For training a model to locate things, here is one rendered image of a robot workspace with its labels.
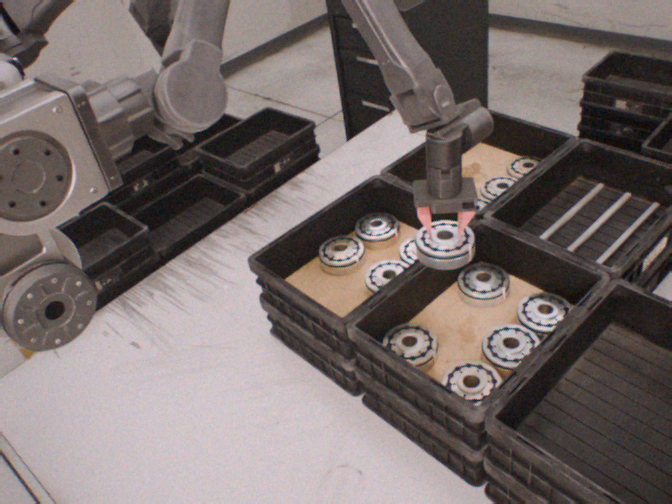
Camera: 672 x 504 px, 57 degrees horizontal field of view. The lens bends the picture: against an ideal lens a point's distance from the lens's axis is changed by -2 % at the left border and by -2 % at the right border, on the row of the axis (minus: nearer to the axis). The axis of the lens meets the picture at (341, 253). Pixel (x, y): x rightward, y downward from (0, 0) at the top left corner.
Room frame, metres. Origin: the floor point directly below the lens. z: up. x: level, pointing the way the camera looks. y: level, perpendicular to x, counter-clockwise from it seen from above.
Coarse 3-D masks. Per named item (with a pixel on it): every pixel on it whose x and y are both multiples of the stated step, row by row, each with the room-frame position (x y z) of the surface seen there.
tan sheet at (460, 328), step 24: (456, 288) 0.93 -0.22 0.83; (528, 288) 0.90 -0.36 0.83; (432, 312) 0.88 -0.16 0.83; (456, 312) 0.87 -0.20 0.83; (480, 312) 0.85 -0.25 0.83; (504, 312) 0.84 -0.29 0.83; (456, 336) 0.80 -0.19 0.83; (480, 336) 0.79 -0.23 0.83; (456, 360) 0.75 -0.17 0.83; (480, 360) 0.74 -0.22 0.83
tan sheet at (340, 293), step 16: (400, 224) 1.18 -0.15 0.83; (400, 240) 1.12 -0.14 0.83; (368, 256) 1.08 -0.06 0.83; (384, 256) 1.07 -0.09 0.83; (304, 272) 1.07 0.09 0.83; (320, 272) 1.06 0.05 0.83; (304, 288) 1.02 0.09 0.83; (320, 288) 1.01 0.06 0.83; (336, 288) 1.00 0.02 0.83; (352, 288) 0.99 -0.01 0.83; (336, 304) 0.95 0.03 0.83; (352, 304) 0.94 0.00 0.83
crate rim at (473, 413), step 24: (528, 240) 0.93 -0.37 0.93; (576, 264) 0.83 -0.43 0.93; (600, 288) 0.76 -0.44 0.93; (360, 312) 0.81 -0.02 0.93; (576, 312) 0.72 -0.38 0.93; (360, 336) 0.75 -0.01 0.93; (552, 336) 0.68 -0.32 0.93; (384, 360) 0.70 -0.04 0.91; (528, 360) 0.64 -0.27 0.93; (432, 384) 0.62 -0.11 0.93; (504, 384) 0.60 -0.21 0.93; (456, 408) 0.58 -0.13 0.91; (480, 408) 0.56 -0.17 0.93
